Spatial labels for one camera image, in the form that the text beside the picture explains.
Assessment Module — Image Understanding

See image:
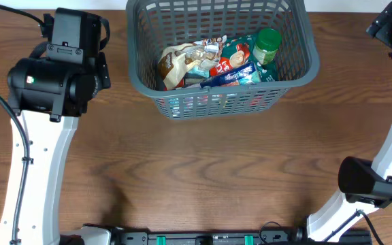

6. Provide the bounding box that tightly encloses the beige paper snack bag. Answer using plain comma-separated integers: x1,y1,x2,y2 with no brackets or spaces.
157,35,228,91

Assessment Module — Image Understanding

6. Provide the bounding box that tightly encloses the light green packet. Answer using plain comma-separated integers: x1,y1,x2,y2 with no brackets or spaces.
186,65,210,78

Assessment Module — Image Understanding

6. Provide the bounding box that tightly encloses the green lid seasoning jar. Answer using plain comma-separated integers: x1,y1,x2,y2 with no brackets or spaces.
252,29,282,65

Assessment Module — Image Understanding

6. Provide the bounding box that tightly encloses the colourful tissue pack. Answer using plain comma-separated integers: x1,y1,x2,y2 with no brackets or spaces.
199,63,261,88

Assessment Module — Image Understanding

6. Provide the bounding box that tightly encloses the green Nescafe coffee pouch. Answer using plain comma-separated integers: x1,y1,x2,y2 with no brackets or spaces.
209,33,278,82

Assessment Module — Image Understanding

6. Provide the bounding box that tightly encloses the orange snack bar packet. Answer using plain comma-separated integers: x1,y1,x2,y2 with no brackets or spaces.
174,78,205,89

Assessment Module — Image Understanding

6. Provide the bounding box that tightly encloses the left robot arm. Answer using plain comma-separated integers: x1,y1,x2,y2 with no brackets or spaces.
0,8,112,245

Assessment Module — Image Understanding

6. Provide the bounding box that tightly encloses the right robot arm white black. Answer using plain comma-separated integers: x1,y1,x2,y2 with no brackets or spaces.
296,1,392,244

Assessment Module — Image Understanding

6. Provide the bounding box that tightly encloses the grey plastic basket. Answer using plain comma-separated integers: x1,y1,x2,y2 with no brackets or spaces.
126,0,320,120

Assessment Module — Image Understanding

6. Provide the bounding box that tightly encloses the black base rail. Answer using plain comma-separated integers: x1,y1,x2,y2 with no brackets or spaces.
110,228,373,245

